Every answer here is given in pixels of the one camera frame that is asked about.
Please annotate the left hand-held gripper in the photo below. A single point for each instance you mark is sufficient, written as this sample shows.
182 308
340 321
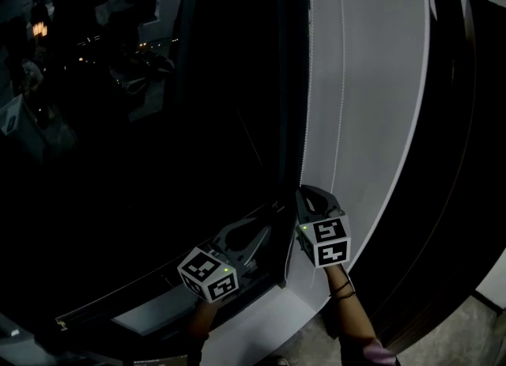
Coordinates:
207 273

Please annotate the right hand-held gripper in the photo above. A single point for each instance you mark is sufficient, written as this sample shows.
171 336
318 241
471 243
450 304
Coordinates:
330 242

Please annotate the dark glass window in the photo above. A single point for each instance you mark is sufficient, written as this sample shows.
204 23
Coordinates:
221 80

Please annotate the person's right forearm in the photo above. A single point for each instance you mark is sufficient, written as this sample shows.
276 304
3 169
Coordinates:
353 317

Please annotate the person's left forearm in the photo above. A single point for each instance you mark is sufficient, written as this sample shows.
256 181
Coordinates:
203 325

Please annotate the black wrist band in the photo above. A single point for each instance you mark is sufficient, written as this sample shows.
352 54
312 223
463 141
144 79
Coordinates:
343 292

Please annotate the pink sleeve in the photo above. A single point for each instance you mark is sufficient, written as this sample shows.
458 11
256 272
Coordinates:
381 354

